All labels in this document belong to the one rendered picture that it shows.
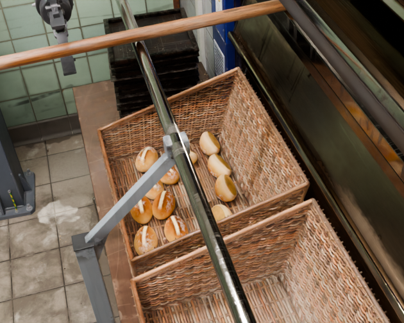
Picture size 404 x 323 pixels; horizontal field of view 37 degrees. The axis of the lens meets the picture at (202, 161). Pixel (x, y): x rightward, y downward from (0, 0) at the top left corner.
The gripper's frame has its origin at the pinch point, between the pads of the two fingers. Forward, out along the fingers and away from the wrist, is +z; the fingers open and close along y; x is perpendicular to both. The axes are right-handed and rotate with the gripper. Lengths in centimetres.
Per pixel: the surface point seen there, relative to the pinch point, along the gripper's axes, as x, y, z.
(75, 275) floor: 17, 120, -33
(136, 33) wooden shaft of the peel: -16.6, -0.6, 1.1
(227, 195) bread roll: -36, 56, 4
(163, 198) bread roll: -17, 55, 0
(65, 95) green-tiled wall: 6, 98, -124
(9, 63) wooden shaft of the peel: 12.3, 0.3, 1.9
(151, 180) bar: -10.7, 10.9, 37.3
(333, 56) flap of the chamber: -38, -22, 55
